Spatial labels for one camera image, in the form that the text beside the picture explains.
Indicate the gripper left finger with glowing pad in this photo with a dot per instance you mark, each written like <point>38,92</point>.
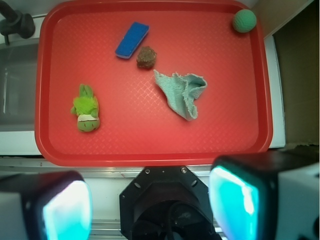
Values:
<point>45,206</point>

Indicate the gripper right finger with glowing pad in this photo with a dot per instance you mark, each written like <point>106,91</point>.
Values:
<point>274,195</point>

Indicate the green plush animal toy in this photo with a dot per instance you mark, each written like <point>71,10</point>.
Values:
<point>86,108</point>

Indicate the red plastic tray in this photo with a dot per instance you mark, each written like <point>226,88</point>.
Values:
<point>77,45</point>

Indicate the teal frayed cloth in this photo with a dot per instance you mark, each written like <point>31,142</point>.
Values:
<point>181,91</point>

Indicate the toy kitchen sink basin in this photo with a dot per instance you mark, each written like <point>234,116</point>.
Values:
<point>18,69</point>

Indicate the brown lumpy rock toy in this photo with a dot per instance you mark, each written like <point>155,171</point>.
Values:
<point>146,58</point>

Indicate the green knitted ball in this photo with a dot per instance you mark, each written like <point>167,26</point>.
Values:
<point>244,21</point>

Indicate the blue rectangular sponge eraser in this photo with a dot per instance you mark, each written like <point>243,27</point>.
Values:
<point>131,40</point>

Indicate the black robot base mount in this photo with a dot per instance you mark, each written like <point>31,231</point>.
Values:
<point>166,203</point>

